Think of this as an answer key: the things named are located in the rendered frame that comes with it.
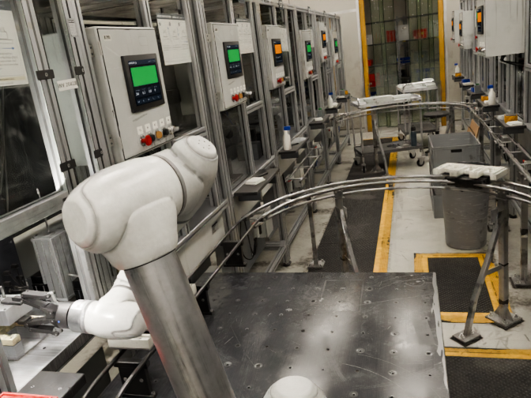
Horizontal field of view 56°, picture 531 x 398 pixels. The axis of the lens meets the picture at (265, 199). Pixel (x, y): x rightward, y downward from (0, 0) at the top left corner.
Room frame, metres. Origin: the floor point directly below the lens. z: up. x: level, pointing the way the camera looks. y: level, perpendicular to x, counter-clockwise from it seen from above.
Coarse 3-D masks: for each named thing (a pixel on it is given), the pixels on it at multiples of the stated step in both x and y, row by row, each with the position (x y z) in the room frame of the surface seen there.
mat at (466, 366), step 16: (448, 352) 2.28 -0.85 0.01; (464, 352) 2.26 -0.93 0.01; (480, 352) 2.24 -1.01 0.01; (496, 352) 2.23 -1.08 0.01; (512, 352) 2.21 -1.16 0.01; (528, 352) 2.20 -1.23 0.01; (448, 368) 2.15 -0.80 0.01; (464, 368) 2.14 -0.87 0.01; (480, 368) 2.12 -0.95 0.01; (496, 368) 2.10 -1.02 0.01; (512, 368) 2.09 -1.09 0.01; (528, 368) 2.07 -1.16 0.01; (448, 384) 2.03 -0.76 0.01; (464, 384) 2.02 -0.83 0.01; (480, 384) 2.00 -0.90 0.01; (496, 384) 1.99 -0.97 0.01; (512, 384) 1.98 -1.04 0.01; (528, 384) 1.96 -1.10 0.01
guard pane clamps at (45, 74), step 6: (78, 66) 1.64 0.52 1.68; (36, 72) 1.45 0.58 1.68; (42, 72) 1.47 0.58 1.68; (48, 72) 1.50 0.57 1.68; (78, 72) 1.63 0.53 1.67; (84, 72) 1.66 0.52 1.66; (42, 78) 1.47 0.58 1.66; (48, 78) 1.49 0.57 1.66; (96, 150) 1.63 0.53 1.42; (96, 156) 1.63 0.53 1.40; (66, 162) 1.48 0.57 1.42; (72, 162) 1.51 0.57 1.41; (60, 168) 1.45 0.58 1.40; (66, 168) 1.48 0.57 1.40
